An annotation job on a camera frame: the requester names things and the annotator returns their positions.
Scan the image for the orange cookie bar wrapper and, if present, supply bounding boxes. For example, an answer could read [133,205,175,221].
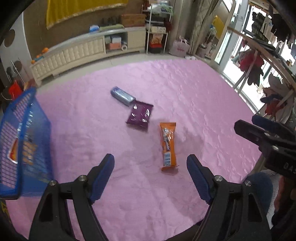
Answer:
[159,123,178,170]

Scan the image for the white metal shelf rack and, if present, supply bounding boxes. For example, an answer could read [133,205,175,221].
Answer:
[142,1,174,54]

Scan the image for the white slippers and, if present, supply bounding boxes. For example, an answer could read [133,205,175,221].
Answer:
[185,55,197,60]

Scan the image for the cardboard box on cabinet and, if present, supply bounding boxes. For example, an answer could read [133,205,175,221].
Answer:
[120,14,146,27]

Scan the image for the green folded towel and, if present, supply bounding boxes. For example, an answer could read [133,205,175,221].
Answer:
[99,24,125,32]

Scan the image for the oranges on cabinet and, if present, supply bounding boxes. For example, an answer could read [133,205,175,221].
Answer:
[31,48,49,64]

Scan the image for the red shopping bag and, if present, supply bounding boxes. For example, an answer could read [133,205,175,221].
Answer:
[9,80,23,100]

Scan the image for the pink gift bag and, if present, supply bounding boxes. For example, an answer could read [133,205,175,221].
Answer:
[169,36,190,58]

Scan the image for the blue-grey roll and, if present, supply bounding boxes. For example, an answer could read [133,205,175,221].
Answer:
[110,86,136,106]

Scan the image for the large red noodle pack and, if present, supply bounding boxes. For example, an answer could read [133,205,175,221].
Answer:
[7,138,37,165]

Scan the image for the blue tissue pack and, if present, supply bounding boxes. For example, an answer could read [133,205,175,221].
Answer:
[89,25,100,33]

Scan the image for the right hand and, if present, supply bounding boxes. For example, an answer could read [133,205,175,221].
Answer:
[274,176,296,211]

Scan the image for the blue plastic basket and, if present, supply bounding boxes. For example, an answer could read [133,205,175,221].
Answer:
[1,87,54,200]

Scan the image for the yellow cloth tv cover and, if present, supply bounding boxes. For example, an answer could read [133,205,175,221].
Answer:
[46,0,128,30]

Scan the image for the purple snack packet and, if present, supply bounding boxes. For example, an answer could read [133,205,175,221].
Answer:
[126,100,154,130]

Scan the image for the pink quilted tablecloth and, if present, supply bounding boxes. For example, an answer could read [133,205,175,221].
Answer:
[5,58,263,241]

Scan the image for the white tv cabinet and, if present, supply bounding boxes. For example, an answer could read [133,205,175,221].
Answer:
[30,27,146,86]

